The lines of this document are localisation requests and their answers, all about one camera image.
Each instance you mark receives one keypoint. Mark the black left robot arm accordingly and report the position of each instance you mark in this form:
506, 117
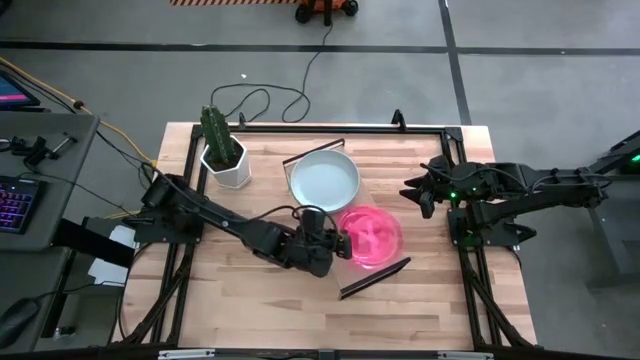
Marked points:
215, 215

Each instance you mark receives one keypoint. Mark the white angular plant pot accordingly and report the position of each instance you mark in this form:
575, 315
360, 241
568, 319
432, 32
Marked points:
235, 175

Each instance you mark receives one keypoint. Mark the black aluminium table frame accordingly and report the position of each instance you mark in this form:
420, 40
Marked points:
320, 129

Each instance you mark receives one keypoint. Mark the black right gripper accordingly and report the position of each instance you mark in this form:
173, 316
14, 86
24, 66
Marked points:
450, 182

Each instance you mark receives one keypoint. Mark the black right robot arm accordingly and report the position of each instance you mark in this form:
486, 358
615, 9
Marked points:
525, 185

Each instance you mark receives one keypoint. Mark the black computer mouse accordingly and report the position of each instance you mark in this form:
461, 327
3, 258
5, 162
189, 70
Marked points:
17, 320

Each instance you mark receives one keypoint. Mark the white paper sheet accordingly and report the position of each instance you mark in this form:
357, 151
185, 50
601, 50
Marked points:
112, 262

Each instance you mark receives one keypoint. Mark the green cactus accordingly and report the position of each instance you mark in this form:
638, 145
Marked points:
217, 135

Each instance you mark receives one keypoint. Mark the laptop screen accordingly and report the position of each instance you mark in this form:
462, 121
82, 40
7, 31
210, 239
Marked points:
12, 92

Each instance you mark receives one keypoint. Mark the backlit keyboard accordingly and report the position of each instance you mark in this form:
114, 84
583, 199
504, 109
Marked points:
15, 202

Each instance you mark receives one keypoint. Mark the orange wheeled cart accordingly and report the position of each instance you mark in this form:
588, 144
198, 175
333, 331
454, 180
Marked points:
325, 9

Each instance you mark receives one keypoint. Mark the pink translucent plastic plate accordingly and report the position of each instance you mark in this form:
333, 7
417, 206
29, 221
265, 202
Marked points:
385, 250
372, 235

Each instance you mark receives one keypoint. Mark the black desk clamp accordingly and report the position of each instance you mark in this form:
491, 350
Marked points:
40, 147

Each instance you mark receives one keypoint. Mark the grey side desk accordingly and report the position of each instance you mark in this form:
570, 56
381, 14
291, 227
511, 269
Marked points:
50, 150

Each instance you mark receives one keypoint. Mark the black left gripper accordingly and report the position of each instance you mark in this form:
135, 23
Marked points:
310, 245

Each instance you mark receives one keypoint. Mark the white round plate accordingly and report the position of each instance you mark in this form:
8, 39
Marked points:
325, 180

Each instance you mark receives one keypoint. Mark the white bracket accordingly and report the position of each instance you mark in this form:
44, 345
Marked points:
465, 355
185, 354

